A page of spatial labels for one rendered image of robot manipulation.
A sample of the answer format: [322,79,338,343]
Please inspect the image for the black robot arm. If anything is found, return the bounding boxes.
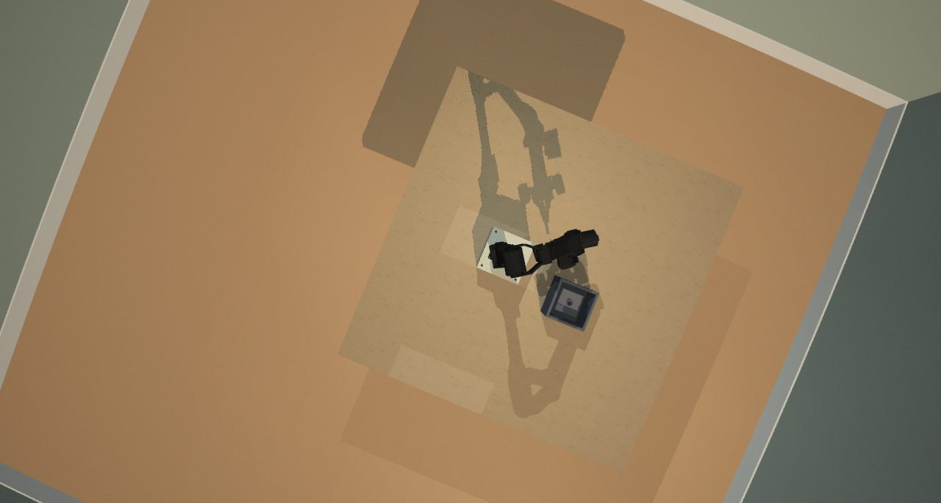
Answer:
[488,229,599,278]

